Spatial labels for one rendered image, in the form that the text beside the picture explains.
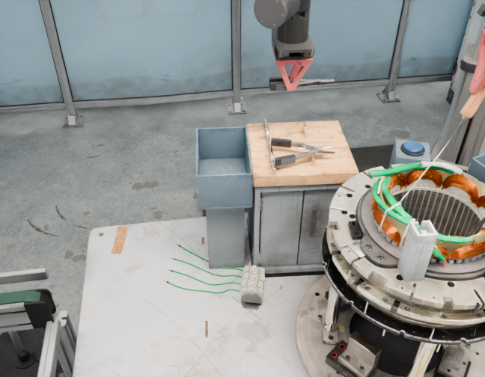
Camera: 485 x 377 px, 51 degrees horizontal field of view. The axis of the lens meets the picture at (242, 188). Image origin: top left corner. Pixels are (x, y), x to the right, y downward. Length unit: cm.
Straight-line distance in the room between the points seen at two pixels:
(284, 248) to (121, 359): 39
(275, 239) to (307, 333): 20
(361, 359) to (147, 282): 48
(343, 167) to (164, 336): 48
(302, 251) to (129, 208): 155
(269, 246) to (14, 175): 206
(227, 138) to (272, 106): 220
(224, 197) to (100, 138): 216
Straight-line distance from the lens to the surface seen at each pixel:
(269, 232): 106
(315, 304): 109
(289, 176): 96
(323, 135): 108
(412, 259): 73
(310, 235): 109
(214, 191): 98
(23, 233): 257
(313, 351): 102
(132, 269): 119
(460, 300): 77
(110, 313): 112
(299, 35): 94
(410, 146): 112
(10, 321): 127
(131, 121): 321
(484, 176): 109
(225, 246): 112
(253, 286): 108
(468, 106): 74
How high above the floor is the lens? 165
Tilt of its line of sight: 39 degrees down
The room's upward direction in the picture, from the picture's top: straight up
